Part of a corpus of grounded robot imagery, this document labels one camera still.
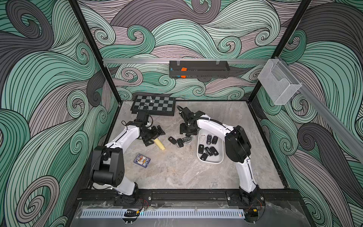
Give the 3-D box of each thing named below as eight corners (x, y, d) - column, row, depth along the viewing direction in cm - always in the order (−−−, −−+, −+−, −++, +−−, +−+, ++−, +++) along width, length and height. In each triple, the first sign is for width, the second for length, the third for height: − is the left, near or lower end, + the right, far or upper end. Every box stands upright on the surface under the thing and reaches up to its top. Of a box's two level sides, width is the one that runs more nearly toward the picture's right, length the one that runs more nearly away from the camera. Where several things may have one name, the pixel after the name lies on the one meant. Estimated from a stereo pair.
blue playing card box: (133, 162, 88) (132, 161, 86) (138, 154, 92) (137, 152, 90) (146, 168, 86) (145, 167, 84) (151, 159, 89) (150, 158, 88)
